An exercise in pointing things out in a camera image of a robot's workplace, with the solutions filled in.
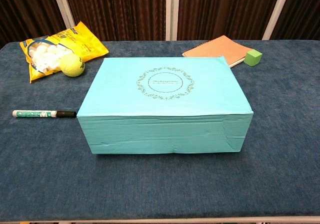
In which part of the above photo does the light blue cardboard shoe box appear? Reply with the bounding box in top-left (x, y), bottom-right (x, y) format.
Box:
top-left (76, 56), bottom-right (255, 155)

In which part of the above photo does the brown spiral notebook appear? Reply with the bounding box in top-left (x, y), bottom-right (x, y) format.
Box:
top-left (181, 35), bottom-right (255, 69)

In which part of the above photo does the yellow-green tennis ball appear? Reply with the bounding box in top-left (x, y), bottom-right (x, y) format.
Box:
top-left (59, 53), bottom-right (86, 78)

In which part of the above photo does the green cube block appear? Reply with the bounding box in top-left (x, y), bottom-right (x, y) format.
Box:
top-left (243, 48), bottom-right (263, 67)

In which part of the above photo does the dark brown partition panel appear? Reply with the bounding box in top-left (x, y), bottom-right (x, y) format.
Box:
top-left (0, 0), bottom-right (66, 49)
top-left (271, 0), bottom-right (320, 46)
top-left (62, 0), bottom-right (168, 42)
top-left (176, 0), bottom-right (285, 41)

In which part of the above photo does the yellow bag of cotton balls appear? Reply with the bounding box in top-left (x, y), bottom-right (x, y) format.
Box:
top-left (19, 21), bottom-right (110, 84)

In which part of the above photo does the green white marker pen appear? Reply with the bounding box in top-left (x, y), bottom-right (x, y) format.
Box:
top-left (11, 109), bottom-right (77, 119)

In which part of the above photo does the blue table cloth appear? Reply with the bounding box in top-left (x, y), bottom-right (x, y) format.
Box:
top-left (0, 39), bottom-right (320, 221)

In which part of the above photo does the grey partition frame post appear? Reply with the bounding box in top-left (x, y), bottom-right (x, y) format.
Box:
top-left (165, 0), bottom-right (180, 41)
top-left (261, 0), bottom-right (293, 40)
top-left (49, 0), bottom-right (76, 29)

